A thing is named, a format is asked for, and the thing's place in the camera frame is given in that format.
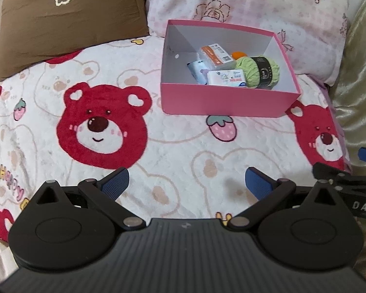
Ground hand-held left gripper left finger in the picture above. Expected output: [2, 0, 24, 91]
[33, 167, 145, 230]

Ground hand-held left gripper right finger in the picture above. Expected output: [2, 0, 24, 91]
[227, 167, 342, 229]

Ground pink cardboard box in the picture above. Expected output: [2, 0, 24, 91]
[160, 19, 301, 119]

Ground small white tissue pack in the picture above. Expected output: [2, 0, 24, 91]
[207, 69, 247, 87]

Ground green yarn ball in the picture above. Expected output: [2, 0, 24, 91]
[234, 55, 280, 90]

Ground blue wet wipes pack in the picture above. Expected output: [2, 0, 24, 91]
[187, 59, 208, 85]

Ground clear box with orange label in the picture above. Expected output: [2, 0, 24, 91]
[198, 43, 237, 72]

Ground red bear printed blanket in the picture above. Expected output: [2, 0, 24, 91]
[0, 35, 353, 245]

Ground golden satin cloth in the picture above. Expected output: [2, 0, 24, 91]
[331, 0, 366, 171]

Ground pink checked pillow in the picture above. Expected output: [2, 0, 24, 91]
[145, 0, 351, 86]

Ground brown pillow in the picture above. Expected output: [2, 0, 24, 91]
[0, 0, 150, 82]

